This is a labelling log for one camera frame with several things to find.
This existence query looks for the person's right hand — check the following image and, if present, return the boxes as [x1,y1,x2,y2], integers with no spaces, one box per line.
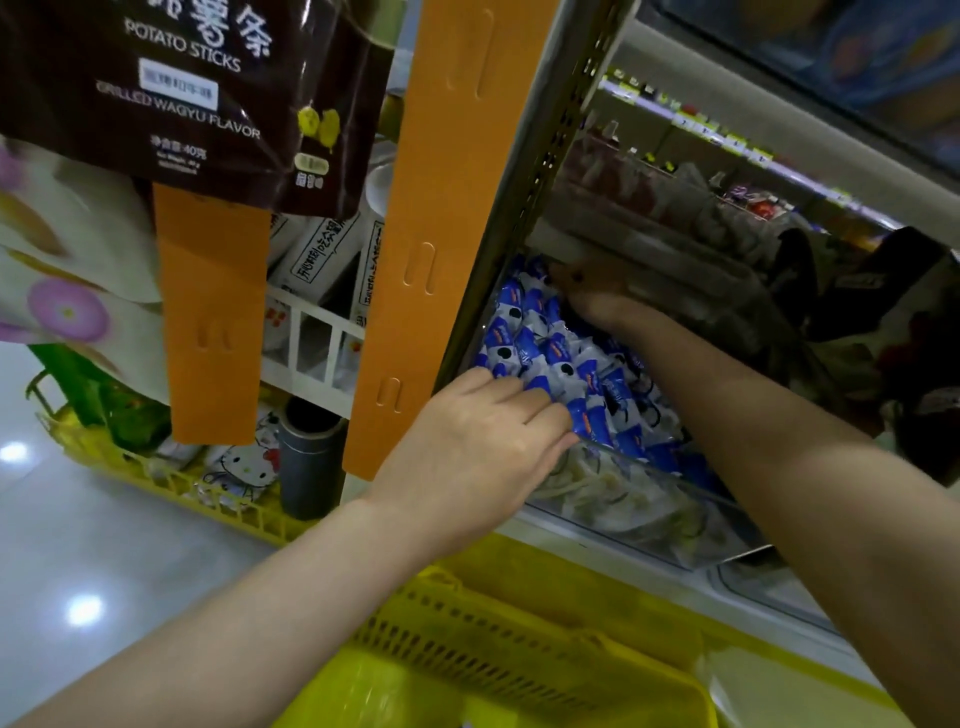
[547,255,662,344]

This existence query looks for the person's left hand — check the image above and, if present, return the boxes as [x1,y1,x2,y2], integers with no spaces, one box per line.
[367,367,579,564]

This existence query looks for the pile of blue snack packets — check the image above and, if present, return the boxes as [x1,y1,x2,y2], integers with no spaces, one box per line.
[477,262,722,557]

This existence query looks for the yellow plastic shopping basket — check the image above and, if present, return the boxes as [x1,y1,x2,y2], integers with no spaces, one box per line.
[270,567,722,728]

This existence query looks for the person's left forearm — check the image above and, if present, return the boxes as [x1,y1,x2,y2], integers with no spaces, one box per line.
[15,502,437,728]

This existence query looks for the person's right forearm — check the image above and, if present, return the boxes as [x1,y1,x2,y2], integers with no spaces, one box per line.
[622,307,960,728]

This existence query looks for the yellow floor basket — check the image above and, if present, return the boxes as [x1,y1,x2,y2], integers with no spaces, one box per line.
[27,372,324,545]

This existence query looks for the store shelf with yellow base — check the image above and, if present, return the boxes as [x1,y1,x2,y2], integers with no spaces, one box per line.
[342,0,960,714]

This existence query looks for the green snack bags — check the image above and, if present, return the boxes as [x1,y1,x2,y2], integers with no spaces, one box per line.
[30,342,170,455]

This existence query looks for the purple white snack bag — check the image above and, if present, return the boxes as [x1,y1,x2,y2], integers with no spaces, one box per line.
[0,135,164,302]
[0,247,174,407]

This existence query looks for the row of small brown packets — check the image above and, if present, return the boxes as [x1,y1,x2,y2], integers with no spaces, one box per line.
[577,127,842,272]

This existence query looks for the clear plastic bin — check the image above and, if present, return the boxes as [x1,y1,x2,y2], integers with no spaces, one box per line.
[457,172,797,569]
[712,547,842,632]

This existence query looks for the dark grey cylinder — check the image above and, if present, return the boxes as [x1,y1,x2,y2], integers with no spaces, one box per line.
[277,396,347,522]

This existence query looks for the white cartoon print packet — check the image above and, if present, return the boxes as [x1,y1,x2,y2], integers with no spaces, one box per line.
[180,420,284,504]

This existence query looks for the white card packet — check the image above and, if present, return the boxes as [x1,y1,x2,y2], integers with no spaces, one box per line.
[270,210,384,324]

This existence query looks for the orange hanging strip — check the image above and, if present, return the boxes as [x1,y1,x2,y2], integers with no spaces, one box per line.
[153,183,275,447]

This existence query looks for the pile of blue jelly cups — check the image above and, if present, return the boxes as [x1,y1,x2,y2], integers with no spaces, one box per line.
[660,0,960,167]

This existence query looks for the black potato stick bag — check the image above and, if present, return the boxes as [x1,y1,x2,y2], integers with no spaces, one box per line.
[0,0,407,219]

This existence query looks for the orange shelf post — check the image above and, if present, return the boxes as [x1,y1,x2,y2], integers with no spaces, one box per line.
[345,0,564,482]

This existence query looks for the white wire rack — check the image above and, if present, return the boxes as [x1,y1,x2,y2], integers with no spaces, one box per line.
[262,285,369,419]

